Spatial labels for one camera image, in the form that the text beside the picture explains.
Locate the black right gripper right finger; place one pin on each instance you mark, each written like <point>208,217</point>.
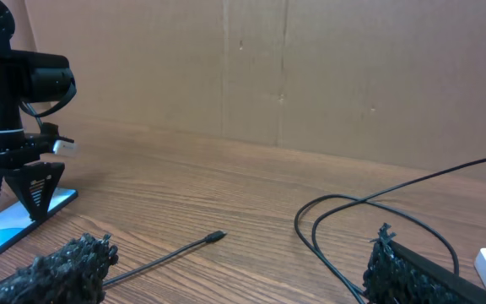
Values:
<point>396,274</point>

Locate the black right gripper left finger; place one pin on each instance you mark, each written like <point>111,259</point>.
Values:
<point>73,274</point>

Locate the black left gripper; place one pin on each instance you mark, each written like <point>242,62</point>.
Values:
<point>34,184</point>

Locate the blue Samsung Galaxy smartphone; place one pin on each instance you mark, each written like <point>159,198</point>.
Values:
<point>15,221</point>

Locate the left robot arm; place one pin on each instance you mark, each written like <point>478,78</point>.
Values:
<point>33,85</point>

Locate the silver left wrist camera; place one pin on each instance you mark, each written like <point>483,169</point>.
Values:
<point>65,148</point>

